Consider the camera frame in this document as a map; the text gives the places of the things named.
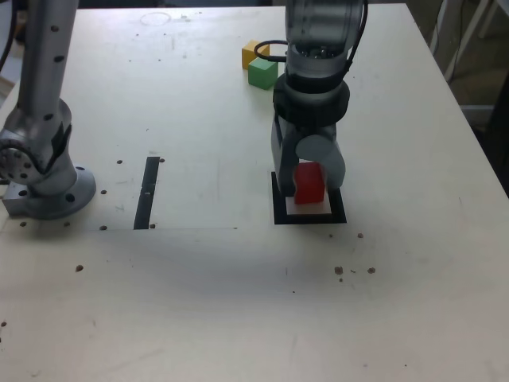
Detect red cube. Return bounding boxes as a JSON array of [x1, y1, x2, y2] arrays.
[[293, 161, 326, 206]]

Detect yellow cube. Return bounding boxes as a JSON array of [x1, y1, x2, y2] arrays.
[[241, 38, 270, 69]]

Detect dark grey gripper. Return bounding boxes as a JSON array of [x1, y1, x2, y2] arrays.
[[270, 114, 347, 197]]

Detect black tape strip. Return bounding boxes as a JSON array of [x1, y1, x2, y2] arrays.
[[133, 156, 161, 231]]

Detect black tape square outline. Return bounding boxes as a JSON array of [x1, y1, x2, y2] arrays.
[[270, 170, 348, 226]]

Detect green cube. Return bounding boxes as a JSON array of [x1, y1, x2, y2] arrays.
[[247, 58, 278, 91]]

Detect white metal frame legs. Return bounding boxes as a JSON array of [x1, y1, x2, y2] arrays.
[[429, 0, 509, 83]]

